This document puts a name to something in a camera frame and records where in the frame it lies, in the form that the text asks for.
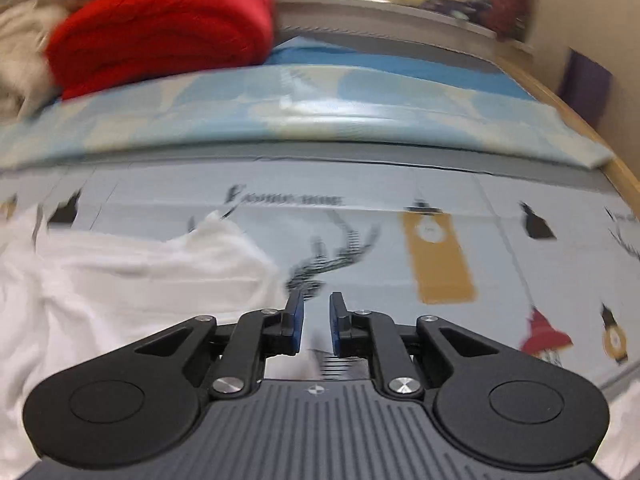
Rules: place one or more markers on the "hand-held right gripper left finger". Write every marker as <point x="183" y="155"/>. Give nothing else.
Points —
<point x="298" y="321"/>

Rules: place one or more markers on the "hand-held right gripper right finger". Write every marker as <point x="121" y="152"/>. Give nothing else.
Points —
<point x="334" y="325"/>

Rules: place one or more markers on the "white shirt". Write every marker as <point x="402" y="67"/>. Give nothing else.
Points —
<point x="125" y="285"/>

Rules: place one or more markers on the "deer print bed sheet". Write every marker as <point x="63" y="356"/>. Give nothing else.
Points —
<point x="490" y="270"/>

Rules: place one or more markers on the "light blue patterned blanket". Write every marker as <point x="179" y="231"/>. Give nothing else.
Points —
<point x="380" y="105"/>

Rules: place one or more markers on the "red knitted blanket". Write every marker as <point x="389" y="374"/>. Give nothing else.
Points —
<point x="165" y="30"/>

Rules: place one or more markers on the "purple board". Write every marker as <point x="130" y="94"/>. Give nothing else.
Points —
<point x="587" y="87"/>

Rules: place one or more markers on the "dark red cushion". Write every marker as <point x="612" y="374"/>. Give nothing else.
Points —
<point x="505" y="2"/>

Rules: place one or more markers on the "beige cloth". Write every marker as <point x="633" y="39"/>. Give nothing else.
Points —
<point x="22" y="55"/>

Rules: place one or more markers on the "wooden bed frame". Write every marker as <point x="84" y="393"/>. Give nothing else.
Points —
<point x="585" y="120"/>

